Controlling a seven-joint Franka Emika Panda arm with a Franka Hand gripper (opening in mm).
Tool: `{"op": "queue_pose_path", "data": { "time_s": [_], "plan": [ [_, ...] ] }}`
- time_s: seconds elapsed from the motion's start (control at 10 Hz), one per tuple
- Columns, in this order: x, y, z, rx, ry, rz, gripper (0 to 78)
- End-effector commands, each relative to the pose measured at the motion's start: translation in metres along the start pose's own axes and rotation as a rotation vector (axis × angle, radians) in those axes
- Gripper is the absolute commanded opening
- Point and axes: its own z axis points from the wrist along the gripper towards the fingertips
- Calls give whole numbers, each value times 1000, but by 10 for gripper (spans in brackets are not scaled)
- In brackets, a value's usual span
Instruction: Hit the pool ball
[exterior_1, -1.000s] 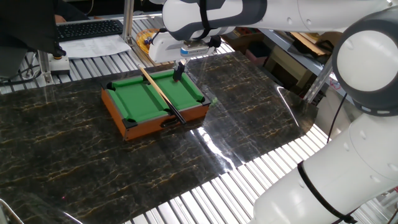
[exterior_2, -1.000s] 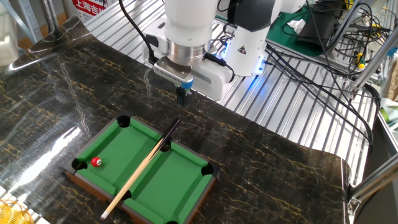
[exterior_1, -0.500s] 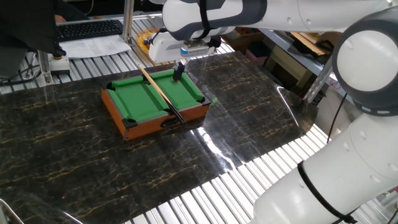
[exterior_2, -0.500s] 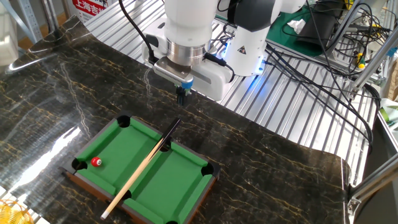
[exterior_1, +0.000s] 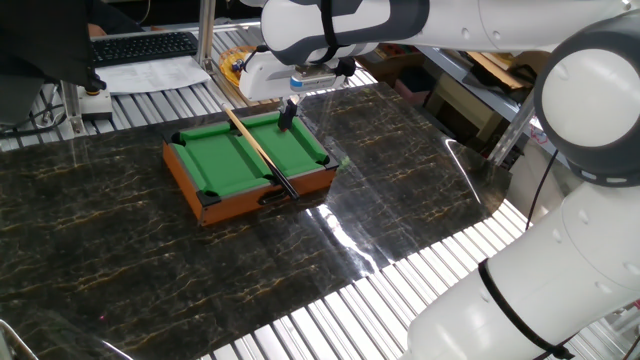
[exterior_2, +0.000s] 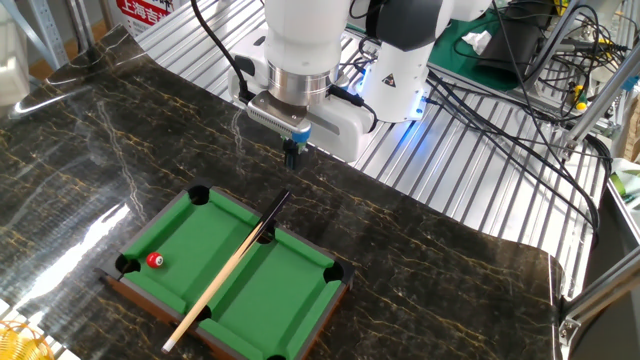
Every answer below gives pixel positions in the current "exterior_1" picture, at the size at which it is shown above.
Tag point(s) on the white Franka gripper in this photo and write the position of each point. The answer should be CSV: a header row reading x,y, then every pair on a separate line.
x,y
260,80

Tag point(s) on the wooden pool cue black butt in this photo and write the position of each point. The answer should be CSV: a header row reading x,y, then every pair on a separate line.
x,y
257,148

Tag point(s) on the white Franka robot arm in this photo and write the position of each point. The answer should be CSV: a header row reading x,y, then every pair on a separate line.
x,y
575,250

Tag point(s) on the blue pool ball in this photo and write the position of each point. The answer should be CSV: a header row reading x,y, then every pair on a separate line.
x,y
239,64

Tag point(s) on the mini pool table green felt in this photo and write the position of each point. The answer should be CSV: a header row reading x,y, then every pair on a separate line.
x,y
215,160

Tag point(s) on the brown cardboard box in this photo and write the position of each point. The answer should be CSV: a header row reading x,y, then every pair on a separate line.
x,y
385,65

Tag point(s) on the white paper sheet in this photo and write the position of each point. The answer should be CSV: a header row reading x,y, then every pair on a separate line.
x,y
150,75

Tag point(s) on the black computer keyboard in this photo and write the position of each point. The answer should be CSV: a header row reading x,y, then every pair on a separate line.
x,y
145,47

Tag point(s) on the black marble pattern mat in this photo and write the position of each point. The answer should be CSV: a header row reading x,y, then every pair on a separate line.
x,y
125,260

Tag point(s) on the black monitor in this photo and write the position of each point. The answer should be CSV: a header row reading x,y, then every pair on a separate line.
x,y
40,40

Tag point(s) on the aluminium profile post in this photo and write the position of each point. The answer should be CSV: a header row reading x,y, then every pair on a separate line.
x,y
206,35

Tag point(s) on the aluminium angle bracket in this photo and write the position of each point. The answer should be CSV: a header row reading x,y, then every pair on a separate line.
x,y
72,110

